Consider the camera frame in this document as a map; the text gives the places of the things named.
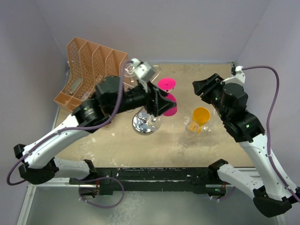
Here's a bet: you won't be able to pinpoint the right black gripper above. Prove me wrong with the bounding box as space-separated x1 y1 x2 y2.
193 73 230 121

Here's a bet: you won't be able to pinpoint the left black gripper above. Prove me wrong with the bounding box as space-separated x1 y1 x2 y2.
108 79 176 117

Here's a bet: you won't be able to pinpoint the clear wine glass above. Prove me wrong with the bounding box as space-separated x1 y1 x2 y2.
148 116 162 131
124 65 135 83

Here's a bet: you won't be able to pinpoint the pink plastic goblet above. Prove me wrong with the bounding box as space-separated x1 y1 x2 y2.
157 77 178 117

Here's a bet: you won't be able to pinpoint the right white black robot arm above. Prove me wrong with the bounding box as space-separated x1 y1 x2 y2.
192 73 300 218

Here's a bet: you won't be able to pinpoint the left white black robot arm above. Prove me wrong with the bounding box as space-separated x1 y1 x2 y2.
14 76 177 184

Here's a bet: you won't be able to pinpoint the chrome wine glass rack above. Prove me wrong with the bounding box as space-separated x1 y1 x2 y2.
132 65 161 135

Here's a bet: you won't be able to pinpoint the orange plastic goblet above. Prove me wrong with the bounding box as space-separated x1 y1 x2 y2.
192 107 210 134

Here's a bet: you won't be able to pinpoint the small clear glass orange inside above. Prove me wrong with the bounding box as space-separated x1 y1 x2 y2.
186 121 199 134

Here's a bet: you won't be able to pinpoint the clear glass behind orange goblet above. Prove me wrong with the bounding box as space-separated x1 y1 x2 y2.
203 109 218 133

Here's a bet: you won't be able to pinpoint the clear glass front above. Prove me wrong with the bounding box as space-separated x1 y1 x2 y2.
178 136 191 149

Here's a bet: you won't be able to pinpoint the orange plastic file organizer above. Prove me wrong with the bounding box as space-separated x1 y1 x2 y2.
54 37 128 112

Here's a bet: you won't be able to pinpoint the grey card in organizer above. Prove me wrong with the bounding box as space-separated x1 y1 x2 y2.
68 77 82 94

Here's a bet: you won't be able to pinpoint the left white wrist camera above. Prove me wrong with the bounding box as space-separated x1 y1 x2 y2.
131 58 156 83

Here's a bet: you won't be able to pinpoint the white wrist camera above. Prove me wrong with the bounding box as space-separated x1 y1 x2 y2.
222 66 245 86
131 58 156 83

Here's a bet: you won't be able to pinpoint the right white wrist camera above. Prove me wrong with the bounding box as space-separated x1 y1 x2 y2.
222 66 245 86

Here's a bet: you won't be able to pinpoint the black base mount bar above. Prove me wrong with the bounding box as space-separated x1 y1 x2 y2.
69 167 227 197

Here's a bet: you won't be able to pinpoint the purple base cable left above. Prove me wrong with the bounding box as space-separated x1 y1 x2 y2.
78 175 127 209

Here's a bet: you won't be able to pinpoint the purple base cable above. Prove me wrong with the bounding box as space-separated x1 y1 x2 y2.
210 181 236 203
78 175 127 209

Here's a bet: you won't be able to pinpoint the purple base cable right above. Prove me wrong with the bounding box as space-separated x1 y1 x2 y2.
210 181 236 203

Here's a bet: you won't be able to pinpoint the aluminium frame rails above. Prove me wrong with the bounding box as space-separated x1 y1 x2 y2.
16 62 286 225

